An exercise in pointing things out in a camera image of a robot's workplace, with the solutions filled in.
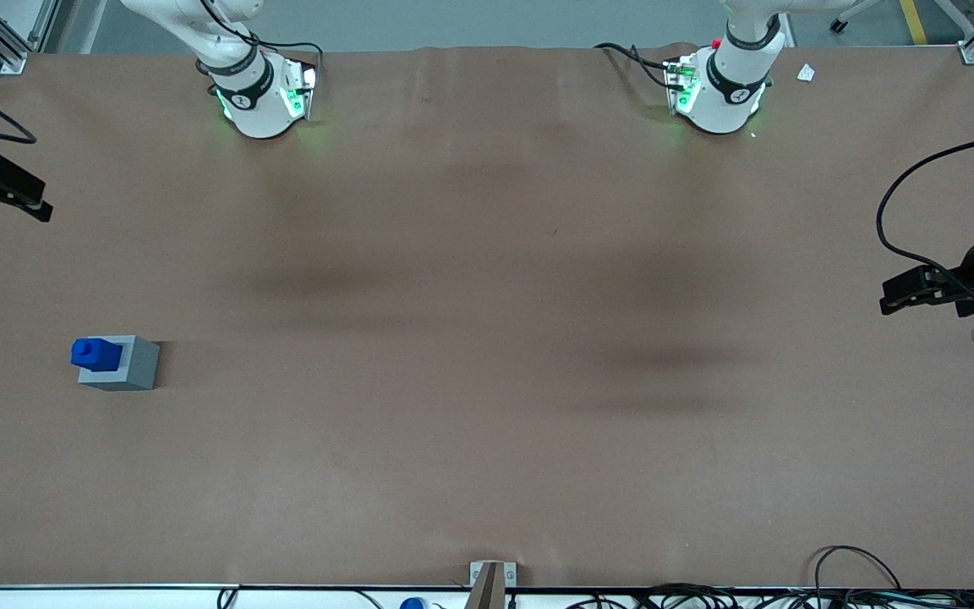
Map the long black looping cable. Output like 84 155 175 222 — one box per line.
876 131 974 307

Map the small blue square part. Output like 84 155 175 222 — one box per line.
71 337 123 374

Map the gray square base block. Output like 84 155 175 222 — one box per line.
79 335 160 392

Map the black left base cable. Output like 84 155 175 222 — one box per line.
594 42 676 90

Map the black arched floor cable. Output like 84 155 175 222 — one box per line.
810 546 904 593

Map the black cable bundle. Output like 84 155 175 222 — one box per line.
567 582 974 609

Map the grey metal table bracket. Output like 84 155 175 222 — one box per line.
468 560 518 609

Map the brown table cover sheet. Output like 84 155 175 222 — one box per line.
0 42 974 590

